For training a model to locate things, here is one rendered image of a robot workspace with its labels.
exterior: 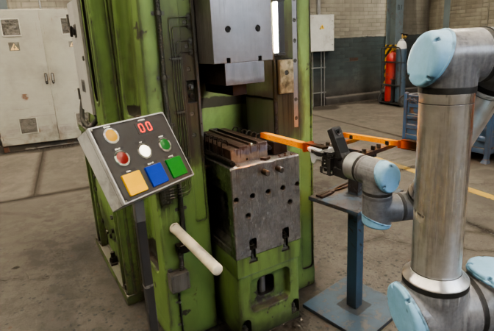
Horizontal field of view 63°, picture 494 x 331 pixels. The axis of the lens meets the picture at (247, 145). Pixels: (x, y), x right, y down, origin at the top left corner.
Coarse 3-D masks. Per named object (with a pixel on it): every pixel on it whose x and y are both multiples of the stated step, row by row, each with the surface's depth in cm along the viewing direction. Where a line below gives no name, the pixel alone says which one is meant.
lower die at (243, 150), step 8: (216, 128) 221; (224, 128) 224; (208, 136) 209; (216, 136) 206; (224, 136) 204; (248, 136) 201; (224, 144) 192; (232, 144) 187; (240, 144) 187; (248, 144) 185; (256, 144) 187; (264, 144) 189; (216, 152) 193; (224, 152) 185; (232, 152) 181; (240, 152) 183; (248, 152) 186; (256, 152) 188; (264, 152) 190; (232, 160) 182; (240, 160) 184; (248, 160) 187
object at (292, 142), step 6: (264, 132) 176; (270, 138) 171; (276, 138) 166; (282, 138) 163; (288, 138) 162; (288, 144) 160; (294, 144) 156; (300, 144) 153; (306, 144) 150; (312, 144) 148; (318, 144) 147; (306, 150) 150
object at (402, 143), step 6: (348, 132) 218; (354, 138) 212; (360, 138) 210; (366, 138) 207; (372, 138) 204; (378, 138) 202; (384, 138) 201; (390, 144) 197; (396, 144) 195; (402, 144) 193; (408, 144) 191; (414, 144) 189; (414, 150) 189
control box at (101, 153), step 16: (160, 112) 157; (96, 128) 133; (112, 128) 138; (128, 128) 143; (144, 128) 148; (160, 128) 153; (80, 144) 135; (96, 144) 131; (112, 144) 135; (128, 144) 140; (144, 144) 144; (176, 144) 156; (96, 160) 132; (112, 160) 133; (144, 160) 142; (160, 160) 147; (96, 176) 134; (112, 176) 130; (144, 176) 139; (112, 192) 131; (144, 192) 136; (112, 208) 133
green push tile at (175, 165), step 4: (176, 156) 153; (168, 160) 149; (172, 160) 150; (176, 160) 152; (180, 160) 153; (168, 164) 148; (172, 164) 149; (176, 164) 151; (180, 164) 152; (168, 168) 148; (172, 168) 148; (176, 168) 150; (180, 168) 151; (184, 168) 153; (172, 172) 148; (176, 172) 149; (180, 172) 150; (184, 172) 152; (172, 176) 148; (176, 176) 148
